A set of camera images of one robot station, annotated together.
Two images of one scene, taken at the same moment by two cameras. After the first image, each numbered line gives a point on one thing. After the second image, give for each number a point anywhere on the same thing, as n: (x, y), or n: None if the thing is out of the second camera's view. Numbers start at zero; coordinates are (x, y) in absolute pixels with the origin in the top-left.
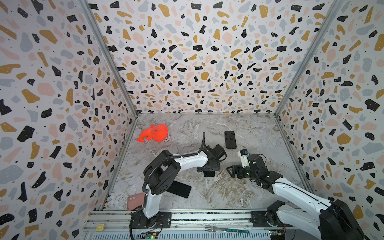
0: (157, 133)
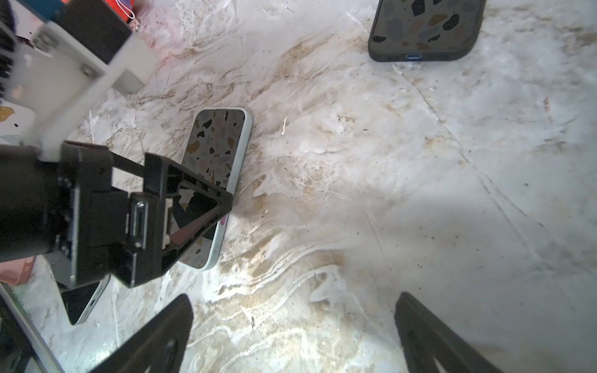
0: (126, 9)
